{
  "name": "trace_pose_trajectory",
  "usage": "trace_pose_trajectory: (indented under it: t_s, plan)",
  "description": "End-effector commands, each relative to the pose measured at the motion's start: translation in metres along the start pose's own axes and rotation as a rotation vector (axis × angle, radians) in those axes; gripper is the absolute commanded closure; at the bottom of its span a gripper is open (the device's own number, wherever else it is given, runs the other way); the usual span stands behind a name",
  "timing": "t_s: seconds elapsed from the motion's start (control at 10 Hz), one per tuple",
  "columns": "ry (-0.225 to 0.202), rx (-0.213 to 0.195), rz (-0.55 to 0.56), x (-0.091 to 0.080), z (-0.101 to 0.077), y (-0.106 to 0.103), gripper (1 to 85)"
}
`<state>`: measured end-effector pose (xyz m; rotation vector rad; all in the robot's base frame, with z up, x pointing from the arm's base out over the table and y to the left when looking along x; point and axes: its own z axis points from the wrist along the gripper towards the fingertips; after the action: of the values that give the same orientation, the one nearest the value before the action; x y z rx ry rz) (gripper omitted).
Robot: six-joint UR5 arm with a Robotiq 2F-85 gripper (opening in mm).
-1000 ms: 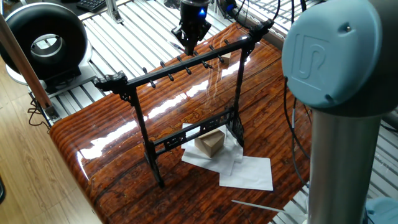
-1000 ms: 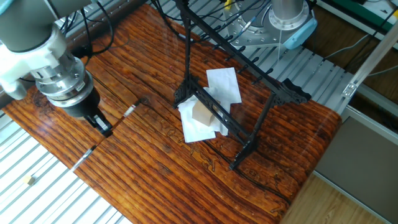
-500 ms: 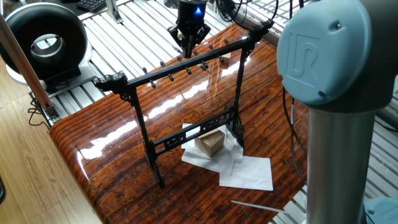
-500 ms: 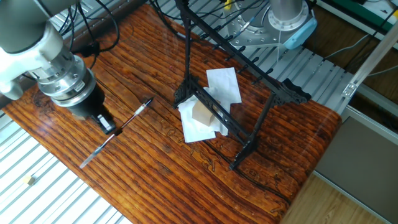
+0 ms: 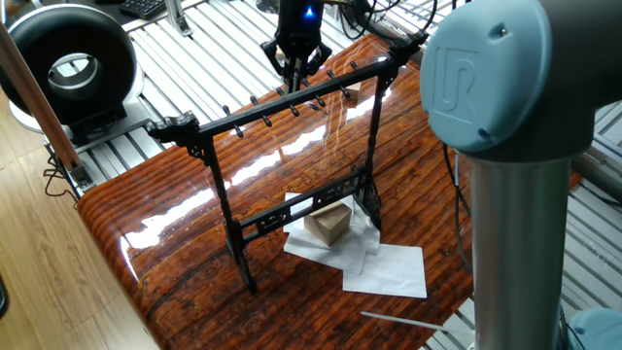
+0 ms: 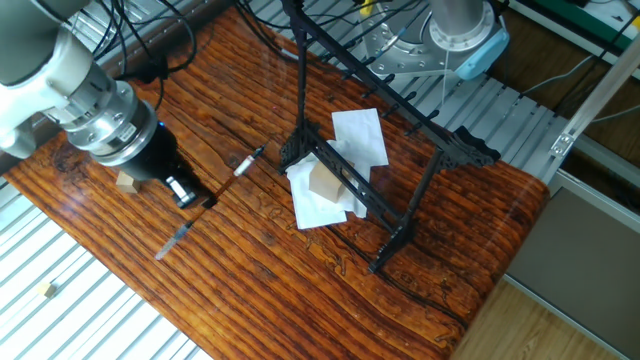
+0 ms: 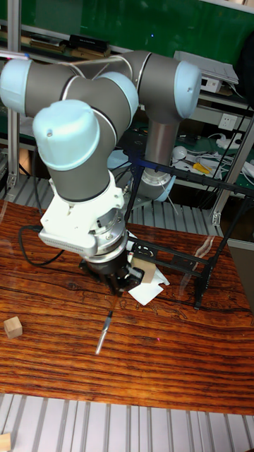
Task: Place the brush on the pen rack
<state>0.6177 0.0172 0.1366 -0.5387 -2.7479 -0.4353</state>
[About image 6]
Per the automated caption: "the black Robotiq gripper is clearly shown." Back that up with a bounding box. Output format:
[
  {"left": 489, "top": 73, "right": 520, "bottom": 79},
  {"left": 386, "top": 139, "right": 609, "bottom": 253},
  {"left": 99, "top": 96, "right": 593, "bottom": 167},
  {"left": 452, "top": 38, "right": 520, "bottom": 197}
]
[{"left": 124, "top": 121, "right": 220, "bottom": 211}]

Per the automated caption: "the brown brush with clear cap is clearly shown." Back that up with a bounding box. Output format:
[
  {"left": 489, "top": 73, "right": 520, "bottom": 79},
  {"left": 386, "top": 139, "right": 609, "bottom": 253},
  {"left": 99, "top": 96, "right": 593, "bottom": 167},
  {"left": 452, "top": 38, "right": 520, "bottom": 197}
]
[{"left": 153, "top": 142, "right": 269, "bottom": 262}]

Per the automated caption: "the black pen rack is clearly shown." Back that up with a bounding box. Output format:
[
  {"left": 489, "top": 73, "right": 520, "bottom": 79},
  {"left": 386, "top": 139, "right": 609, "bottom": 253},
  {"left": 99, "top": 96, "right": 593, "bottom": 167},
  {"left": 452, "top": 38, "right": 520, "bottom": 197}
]
[{"left": 277, "top": 0, "right": 502, "bottom": 275}]

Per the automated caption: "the small wooden cube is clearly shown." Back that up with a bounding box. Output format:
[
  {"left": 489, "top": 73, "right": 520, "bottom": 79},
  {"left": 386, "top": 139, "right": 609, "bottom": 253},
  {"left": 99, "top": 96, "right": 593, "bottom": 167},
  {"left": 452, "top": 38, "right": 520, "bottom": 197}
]
[{"left": 115, "top": 171, "right": 143, "bottom": 195}]

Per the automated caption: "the wood grain table mat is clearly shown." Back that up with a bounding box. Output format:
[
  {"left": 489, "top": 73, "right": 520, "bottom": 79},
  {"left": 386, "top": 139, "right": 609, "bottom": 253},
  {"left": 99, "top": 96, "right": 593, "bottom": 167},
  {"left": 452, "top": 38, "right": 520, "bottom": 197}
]
[{"left": 2, "top": 7, "right": 551, "bottom": 360}]

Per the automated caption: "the crumpled white tissue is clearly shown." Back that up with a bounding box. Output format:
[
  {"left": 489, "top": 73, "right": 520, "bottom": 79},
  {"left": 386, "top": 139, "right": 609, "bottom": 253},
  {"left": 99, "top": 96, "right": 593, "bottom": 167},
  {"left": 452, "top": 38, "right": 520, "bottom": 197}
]
[{"left": 284, "top": 139, "right": 374, "bottom": 231}]

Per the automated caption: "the large wooden block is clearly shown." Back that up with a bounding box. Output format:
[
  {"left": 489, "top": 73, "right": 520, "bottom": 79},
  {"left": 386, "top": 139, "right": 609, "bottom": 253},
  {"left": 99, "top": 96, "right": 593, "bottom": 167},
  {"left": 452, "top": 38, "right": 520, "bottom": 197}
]
[{"left": 308, "top": 160, "right": 351, "bottom": 204}]

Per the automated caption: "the flat white paper sheet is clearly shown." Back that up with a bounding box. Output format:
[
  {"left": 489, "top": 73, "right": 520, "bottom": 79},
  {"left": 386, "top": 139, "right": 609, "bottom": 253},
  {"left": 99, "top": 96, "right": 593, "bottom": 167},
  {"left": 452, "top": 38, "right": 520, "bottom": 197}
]
[{"left": 331, "top": 107, "right": 390, "bottom": 169}]

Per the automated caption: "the grey side panel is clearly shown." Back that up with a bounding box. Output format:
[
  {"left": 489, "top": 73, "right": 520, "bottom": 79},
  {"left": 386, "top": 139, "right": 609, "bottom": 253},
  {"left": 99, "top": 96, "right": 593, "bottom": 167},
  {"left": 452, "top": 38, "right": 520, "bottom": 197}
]
[{"left": 504, "top": 187, "right": 640, "bottom": 360}]

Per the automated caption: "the aluminium frame post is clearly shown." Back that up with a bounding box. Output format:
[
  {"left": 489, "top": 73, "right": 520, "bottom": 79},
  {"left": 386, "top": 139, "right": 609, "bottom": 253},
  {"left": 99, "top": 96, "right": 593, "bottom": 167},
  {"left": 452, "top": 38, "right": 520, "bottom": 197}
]
[{"left": 548, "top": 29, "right": 640, "bottom": 160}]

